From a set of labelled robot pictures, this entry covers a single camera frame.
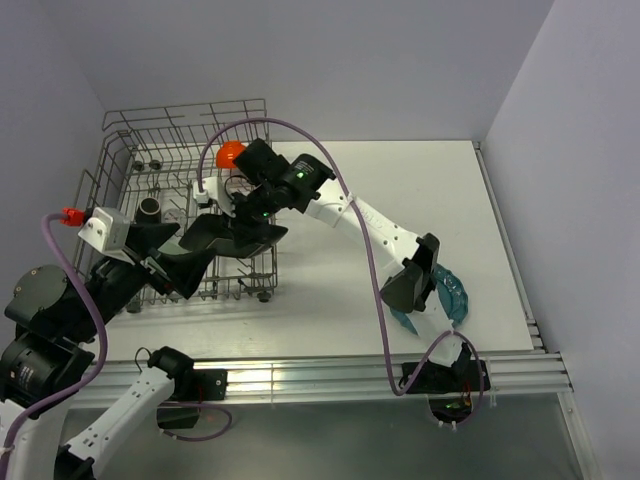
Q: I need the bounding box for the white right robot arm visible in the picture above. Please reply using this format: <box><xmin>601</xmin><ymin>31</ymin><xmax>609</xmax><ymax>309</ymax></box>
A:
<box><xmin>232</xmin><ymin>139</ymin><xmax>471</xmax><ymax>390</ymax></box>

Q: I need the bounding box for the orange bowl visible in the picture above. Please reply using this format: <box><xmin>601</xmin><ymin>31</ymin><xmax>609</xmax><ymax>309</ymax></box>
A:
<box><xmin>215</xmin><ymin>140</ymin><xmax>246</xmax><ymax>170</ymax></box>

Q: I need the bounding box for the black square floral plate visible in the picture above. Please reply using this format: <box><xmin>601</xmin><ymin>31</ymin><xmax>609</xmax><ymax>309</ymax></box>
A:
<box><xmin>178</xmin><ymin>212</ymin><xmax>276</xmax><ymax>260</ymax></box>

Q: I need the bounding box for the grey wire dish rack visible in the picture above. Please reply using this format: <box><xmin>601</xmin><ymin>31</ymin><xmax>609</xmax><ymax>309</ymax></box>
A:
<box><xmin>72</xmin><ymin>98</ymin><xmax>278</xmax><ymax>303</ymax></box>

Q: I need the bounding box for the teal round plate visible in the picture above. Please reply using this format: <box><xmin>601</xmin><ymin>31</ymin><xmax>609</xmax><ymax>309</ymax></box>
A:
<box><xmin>380</xmin><ymin>262</ymin><xmax>469</xmax><ymax>335</ymax></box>

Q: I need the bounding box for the light green cup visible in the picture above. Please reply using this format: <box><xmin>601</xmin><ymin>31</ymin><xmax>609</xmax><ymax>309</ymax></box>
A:
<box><xmin>158</xmin><ymin>239</ymin><xmax>186</xmax><ymax>255</ymax></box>

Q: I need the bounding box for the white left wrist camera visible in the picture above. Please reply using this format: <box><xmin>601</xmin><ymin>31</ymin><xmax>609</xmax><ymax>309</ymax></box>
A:
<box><xmin>61</xmin><ymin>207</ymin><xmax>133</xmax><ymax>264</ymax></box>

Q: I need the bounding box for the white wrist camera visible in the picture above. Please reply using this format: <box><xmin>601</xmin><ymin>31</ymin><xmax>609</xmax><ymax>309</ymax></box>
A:
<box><xmin>192</xmin><ymin>176</ymin><xmax>235</xmax><ymax>217</ymax></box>
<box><xmin>61</xmin><ymin>207</ymin><xmax>133</xmax><ymax>264</ymax></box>

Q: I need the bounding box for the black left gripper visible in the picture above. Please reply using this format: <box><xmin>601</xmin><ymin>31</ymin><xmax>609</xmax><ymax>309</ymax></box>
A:
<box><xmin>67</xmin><ymin>221</ymin><xmax>216</xmax><ymax>340</ymax></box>

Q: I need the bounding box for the aluminium table front rail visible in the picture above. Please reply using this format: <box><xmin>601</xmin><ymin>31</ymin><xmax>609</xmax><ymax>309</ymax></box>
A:
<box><xmin>47</xmin><ymin>349</ymin><xmax>574</xmax><ymax>409</ymax></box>

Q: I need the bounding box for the purple under-table cable loop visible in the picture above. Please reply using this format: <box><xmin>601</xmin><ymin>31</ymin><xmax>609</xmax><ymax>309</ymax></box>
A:
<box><xmin>156</xmin><ymin>402</ymin><xmax>234</xmax><ymax>443</ymax></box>

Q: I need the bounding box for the clear drinking glass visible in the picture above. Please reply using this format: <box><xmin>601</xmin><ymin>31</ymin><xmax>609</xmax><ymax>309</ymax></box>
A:
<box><xmin>163</xmin><ymin>208</ymin><xmax>186</xmax><ymax>224</ymax></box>

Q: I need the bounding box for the brown mug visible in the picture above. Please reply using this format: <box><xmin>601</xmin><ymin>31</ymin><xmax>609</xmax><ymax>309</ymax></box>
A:
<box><xmin>134</xmin><ymin>197</ymin><xmax>162</xmax><ymax>225</ymax></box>

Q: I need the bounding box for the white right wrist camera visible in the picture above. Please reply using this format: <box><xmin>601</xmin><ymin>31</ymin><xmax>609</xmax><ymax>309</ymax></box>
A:
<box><xmin>192</xmin><ymin>176</ymin><xmax>235</xmax><ymax>217</ymax></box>

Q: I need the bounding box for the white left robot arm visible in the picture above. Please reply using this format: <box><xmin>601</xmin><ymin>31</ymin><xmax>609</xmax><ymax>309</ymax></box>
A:
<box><xmin>1</xmin><ymin>217</ymin><xmax>215</xmax><ymax>479</ymax></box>

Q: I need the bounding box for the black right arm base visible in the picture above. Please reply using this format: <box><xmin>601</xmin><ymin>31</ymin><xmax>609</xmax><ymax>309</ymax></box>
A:
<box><xmin>407</xmin><ymin>359</ymin><xmax>491</xmax><ymax>395</ymax></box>

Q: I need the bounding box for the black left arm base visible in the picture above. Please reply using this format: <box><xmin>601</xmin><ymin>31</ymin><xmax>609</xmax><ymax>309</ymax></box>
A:
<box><xmin>156</xmin><ymin>369</ymin><xmax>228</xmax><ymax>431</ymax></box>

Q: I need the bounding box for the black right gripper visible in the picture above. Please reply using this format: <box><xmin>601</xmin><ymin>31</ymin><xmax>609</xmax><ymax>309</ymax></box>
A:
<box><xmin>217</xmin><ymin>182</ymin><xmax>280</xmax><ymax>250</ymax></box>

